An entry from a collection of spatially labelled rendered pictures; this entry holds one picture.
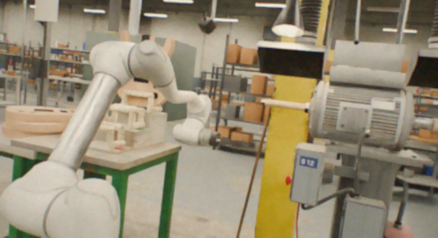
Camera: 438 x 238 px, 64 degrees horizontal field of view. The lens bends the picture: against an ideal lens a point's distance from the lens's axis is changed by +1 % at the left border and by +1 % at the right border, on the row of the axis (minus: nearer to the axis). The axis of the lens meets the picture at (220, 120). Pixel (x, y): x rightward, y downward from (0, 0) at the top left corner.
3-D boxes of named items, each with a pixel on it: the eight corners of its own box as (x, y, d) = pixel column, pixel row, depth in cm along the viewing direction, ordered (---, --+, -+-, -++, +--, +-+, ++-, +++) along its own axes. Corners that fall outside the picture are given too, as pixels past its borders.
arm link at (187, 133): (195, 140, 173) (203, 118, 179) (167, 135, 178) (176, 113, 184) (200, 150, 182) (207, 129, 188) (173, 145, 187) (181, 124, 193)
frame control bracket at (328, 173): (332, 172, 146) (334, 163, 146) (332, 183, 129) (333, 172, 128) (323, 170, 148) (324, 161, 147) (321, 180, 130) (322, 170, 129)
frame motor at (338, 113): (400, 148, 157) (411, 91, 155) (413, 159, 132) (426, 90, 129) (307, 134, 170) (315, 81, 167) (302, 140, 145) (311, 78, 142)
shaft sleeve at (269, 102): (304, 111, 159) (305, 104, 159) (304, 111, 156) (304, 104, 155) (265, 105, 164) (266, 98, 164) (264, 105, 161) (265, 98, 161)
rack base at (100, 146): (133, 149, 175) (133, 147, 174) (114, 154, 160) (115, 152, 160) (89, 140, 183) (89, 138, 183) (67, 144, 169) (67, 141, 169)
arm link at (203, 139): (196, 145, 175) (207, 147, 173) (199, 127, 176) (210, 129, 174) (202, 146, 184) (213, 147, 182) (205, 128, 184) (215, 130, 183)
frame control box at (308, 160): (354, 213, 140) (364, 150, 138) (356, 233, 120) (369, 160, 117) (292, 200, 148) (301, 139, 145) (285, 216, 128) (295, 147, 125)
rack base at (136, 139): (150, 145, 189) (152, 128, 188) (133, 150, 174) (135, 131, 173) (109, 137, 198) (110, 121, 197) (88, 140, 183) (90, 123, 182)
